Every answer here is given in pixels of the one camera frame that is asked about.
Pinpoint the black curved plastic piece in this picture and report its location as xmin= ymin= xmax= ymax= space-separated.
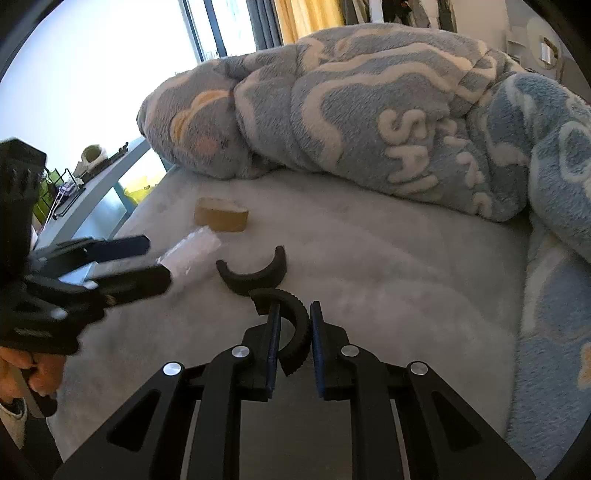
xmin=215 ymin=246 xmax=311 ymax=376

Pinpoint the white tissue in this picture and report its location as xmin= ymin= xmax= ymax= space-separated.
xmin=157 ymin=226 xmax=222 ymax=279

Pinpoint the person's left hand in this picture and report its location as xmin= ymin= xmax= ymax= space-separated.
xmin=1 ymin=347 xmax=66 ymax=405

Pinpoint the green felt tote bag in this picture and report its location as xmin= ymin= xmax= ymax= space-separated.
xmin=33 ymin=169 xmax=63 ymax=224

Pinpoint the light blue bed mattress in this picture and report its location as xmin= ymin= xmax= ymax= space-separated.
xmin=50 ymin=168 xmax=533 ymax=479

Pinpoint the grey table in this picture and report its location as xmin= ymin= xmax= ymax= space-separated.
xmin=36 ymin=137 xmax=150 ymax=248

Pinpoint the green slipper far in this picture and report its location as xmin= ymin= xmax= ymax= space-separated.
xmin=74 ymin=144 xmax=108 ymax=178

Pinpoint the blue patterned fleece blanket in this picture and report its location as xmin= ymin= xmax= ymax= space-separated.
xmin=136 ymin=24 xmax=590 ymax=479

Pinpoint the grey curtain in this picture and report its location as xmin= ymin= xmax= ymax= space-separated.
xmin=246 ymin=0 xmax=283 ymax=50

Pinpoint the yellow curtain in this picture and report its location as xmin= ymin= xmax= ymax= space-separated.
xmin=274 ymin=0 xmax=344 ymax=44

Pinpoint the black wire stand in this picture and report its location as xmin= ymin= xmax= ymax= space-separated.
xmin=47 ymin=168 xmax=84 ymax=220

